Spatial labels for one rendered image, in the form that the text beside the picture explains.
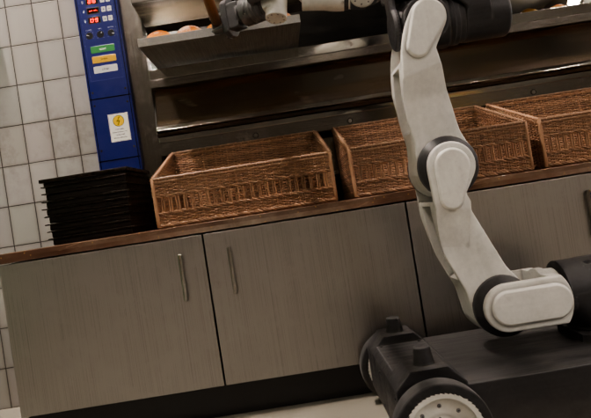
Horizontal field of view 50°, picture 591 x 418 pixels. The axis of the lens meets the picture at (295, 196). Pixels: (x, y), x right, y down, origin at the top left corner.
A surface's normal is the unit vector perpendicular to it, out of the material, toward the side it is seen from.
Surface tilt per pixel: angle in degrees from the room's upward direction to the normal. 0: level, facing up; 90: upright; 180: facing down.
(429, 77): 114
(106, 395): 90
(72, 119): 90
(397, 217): 90
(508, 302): 90
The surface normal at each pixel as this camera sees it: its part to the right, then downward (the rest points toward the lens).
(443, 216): 0.03, 0.40
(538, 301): 0.02, -0.02
